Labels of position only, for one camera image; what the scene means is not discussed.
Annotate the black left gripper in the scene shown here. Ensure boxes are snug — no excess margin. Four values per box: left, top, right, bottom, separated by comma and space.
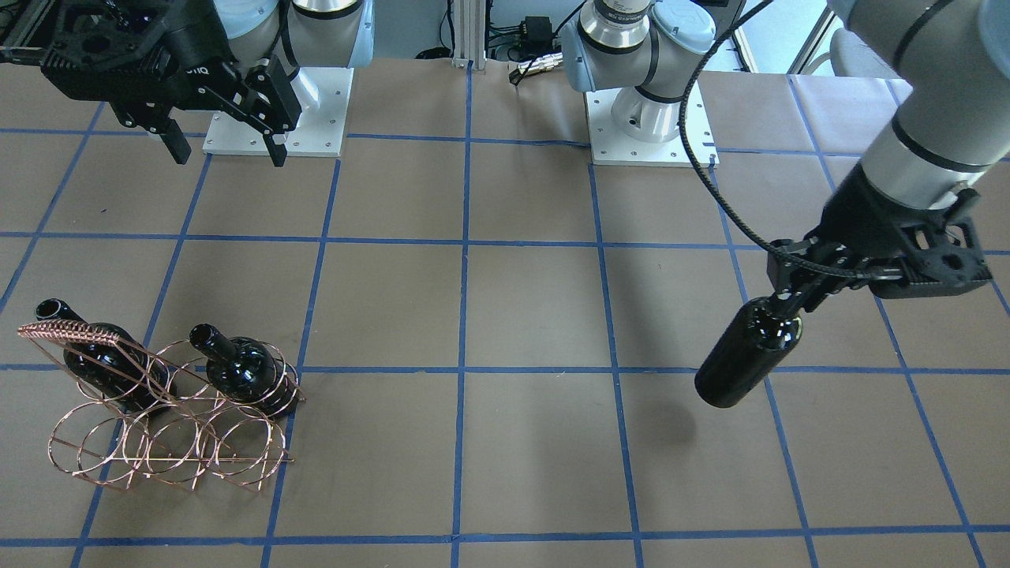
767, 164, 967, 316

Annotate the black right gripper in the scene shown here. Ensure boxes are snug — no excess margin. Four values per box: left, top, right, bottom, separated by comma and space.
110, 16, 300, 166

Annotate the dark wine bottle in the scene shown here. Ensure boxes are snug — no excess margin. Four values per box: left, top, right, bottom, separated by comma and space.
694, 296, 803, 409

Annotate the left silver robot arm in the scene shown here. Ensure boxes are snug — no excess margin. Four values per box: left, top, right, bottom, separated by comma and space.
560, 1, 1008, 320

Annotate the dark bottle in basket front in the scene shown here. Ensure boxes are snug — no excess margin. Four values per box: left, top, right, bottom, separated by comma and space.
189, 323, 300, 418

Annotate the dark bottle in basket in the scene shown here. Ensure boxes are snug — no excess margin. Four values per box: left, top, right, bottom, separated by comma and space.
189, 323, 300, 418
62, 321, 177, 418

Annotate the dark bottle in basket rear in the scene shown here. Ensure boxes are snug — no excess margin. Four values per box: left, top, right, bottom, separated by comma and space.
62, 321, 177, 418

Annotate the black power brick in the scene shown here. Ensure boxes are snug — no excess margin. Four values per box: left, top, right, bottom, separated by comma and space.
519, 15, 553, 51

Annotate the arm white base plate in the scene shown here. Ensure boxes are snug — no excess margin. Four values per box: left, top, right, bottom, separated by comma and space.
203, 67, 354, 158
585, 88, 691, 168

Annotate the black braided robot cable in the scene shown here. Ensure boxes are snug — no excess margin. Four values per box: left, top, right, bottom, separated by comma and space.
679, 0, 908, 278

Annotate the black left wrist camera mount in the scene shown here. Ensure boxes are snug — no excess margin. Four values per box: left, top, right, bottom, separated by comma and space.
869, 217, 993, 299

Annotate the copper wire wine basket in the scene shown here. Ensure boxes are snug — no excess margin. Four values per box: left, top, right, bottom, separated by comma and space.
17, 319, 294, 491

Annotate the aluminium frame post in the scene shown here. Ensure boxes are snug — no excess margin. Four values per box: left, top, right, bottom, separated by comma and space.
450, 0, 489, 73

